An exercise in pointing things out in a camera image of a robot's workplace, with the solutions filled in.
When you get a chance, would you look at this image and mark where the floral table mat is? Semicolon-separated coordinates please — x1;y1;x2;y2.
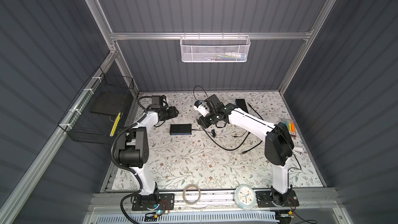
111;91;324;191

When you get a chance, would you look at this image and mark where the small white cylinder object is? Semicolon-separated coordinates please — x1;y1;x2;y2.
292;147;304;153

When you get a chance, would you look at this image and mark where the white round clock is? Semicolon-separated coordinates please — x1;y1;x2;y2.
233;184;257;211

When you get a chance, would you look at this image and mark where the long black ethernet cable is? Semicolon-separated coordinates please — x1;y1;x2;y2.
191;124;251;152

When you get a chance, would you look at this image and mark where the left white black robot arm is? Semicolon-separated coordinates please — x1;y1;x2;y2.
110;95;179;207

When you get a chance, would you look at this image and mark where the black flat box in basket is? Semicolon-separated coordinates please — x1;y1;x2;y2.
90;92;125;117

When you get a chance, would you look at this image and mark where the yellow black striped item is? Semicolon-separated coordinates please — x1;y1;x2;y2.
109;112;122;137

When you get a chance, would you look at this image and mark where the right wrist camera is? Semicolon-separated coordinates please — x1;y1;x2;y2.
194;100;210;117

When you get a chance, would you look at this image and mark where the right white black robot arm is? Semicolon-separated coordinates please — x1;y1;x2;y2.
194;94;294;206

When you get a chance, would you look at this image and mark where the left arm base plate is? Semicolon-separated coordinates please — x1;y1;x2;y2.
131;193;175;211

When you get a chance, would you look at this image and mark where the black wire basket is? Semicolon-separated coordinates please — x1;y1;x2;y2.
59;69;135;145

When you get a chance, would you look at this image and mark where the clear tape roll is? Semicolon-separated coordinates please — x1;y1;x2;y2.
182;184;202;206

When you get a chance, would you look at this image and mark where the highlighter marker pack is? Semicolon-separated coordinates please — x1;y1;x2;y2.
284;119;297;137

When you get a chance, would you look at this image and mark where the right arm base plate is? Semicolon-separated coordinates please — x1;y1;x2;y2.
256;188;300;207

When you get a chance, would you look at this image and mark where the white wire mesh basket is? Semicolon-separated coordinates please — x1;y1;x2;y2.
179;35;251;63

